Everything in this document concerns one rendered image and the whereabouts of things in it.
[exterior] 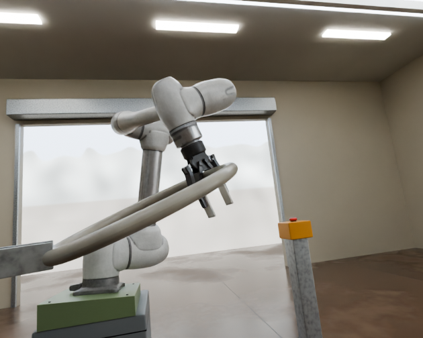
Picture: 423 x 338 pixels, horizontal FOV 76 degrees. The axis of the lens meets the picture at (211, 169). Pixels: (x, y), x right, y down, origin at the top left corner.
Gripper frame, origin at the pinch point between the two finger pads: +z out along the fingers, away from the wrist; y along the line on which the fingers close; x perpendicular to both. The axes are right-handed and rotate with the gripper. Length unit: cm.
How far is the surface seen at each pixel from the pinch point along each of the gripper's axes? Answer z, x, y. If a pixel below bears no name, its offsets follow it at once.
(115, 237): -8.8, 16.6, 40.9
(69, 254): -9.3, 9.3, 45.7
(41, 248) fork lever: -11.9, 0.0, 46.8
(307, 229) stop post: 37, -6, -53
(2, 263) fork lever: -13, -2, 53
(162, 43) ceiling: -217, -241, -282
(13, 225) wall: -50, -503, -40
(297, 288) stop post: 59, -16, -40
